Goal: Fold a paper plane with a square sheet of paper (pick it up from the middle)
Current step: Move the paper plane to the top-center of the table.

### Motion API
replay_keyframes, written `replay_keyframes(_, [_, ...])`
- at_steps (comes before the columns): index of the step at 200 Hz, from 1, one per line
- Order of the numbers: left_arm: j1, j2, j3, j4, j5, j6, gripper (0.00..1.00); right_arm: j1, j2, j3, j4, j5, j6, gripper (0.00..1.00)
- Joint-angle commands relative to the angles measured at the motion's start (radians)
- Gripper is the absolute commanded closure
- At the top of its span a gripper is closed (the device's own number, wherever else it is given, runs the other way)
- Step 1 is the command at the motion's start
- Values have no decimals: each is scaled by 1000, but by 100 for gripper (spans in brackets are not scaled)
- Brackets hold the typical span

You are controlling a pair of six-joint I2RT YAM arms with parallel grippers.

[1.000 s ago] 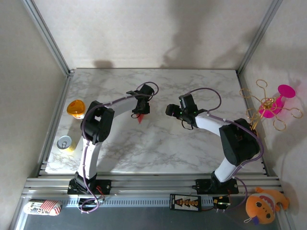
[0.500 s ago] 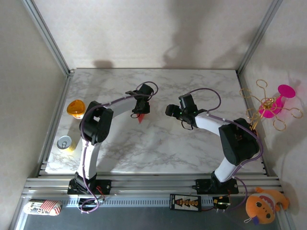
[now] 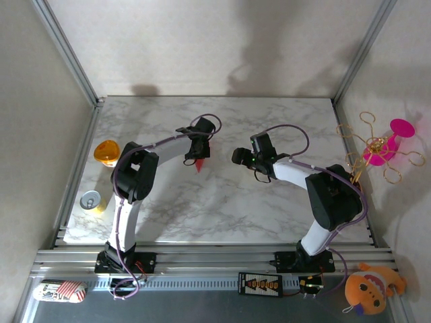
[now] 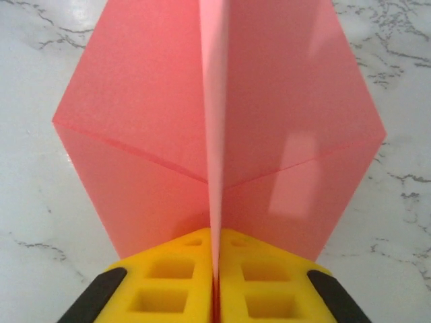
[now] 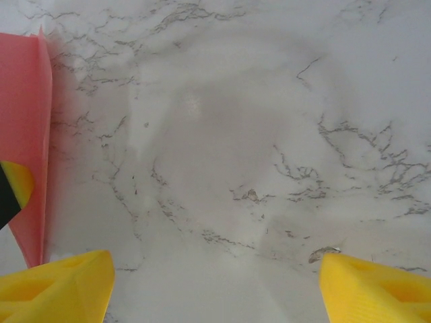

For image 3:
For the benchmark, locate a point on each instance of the orange plush fish toy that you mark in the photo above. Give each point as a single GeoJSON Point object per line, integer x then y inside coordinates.
{"type": "Point", "coordinates": [367, 289]}

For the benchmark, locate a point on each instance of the pink square paper sheet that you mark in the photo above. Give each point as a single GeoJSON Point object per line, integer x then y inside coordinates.
{"type": "Point", "coordinates": [200, 165]}

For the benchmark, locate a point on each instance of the aluminium frame post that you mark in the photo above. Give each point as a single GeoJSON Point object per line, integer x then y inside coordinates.
{"type": "Point", "coordinates": [363, 50]}
{"type": "Point", "coordinates": [70, 54]}

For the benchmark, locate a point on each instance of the black charging board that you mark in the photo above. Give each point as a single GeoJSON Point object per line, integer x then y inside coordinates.
{"type": "Point", "coordinates": [259, 285]}

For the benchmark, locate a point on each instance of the orange plastic cup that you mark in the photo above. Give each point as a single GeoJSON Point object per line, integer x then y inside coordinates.
{"type": "Point", "coordinates": [104, 152]}

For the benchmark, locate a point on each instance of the grey metal sheet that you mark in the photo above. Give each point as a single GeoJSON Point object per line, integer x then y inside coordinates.
{"type": "Point", "coordinates": [202, 309]}

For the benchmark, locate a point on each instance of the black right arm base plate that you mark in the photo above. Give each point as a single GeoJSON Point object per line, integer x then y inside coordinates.
{"type": "Point", "coordinates": [284, 260]}

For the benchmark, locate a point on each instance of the aluminium frame rail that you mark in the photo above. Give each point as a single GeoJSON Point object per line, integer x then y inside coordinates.
{"type": "Point", "coordinates": [215, 259]}

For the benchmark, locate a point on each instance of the black power connector box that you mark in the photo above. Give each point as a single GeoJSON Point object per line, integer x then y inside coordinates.
{"type": "Point", "coordinates": [308, 282]}

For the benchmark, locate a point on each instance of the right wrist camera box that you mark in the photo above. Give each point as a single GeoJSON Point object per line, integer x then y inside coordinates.
{"type": "Point", "coordinates": [263, 145]}

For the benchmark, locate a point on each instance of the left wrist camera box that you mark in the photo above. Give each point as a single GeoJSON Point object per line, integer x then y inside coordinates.
{"type": "Point", "coordinates": [204, 126]}

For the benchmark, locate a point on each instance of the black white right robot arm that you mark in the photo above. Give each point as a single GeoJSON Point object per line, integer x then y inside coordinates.
{"type": "Point", "coordinates": [333, 198]}

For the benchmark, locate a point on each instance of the red striped snack bag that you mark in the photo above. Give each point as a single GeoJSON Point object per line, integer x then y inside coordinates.
{"type": "Point", "coordinates": [67, 291]}

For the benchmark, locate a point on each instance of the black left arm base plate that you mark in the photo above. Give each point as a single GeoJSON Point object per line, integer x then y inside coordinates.
{"type": "Point", "coordinates": [148, 260]}

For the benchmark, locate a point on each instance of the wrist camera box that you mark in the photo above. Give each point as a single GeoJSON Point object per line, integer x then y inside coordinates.
{"type": "Point", "coordinates": [263, 145]}
{"type": "Point", "coordinates": [204, 126]}

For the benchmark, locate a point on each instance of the aluminium side rail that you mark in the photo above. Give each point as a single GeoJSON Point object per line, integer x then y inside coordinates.
{"type": "Point", "coordinates": [347, 133]}
{"type": "Point", "coordinates": [76, 175]}

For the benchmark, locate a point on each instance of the pink plastic goblet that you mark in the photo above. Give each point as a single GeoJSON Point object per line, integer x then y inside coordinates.
{"type": "Point", "coordinates": [402, 128]}

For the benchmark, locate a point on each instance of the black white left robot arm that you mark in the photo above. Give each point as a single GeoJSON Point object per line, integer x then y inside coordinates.
{"type": "Point", "coordinates": [134, 175]}

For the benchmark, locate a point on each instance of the yellow drink can silver lid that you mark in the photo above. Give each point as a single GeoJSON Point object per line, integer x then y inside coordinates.
{"type": "Point", "coordinates": [90, 201]}

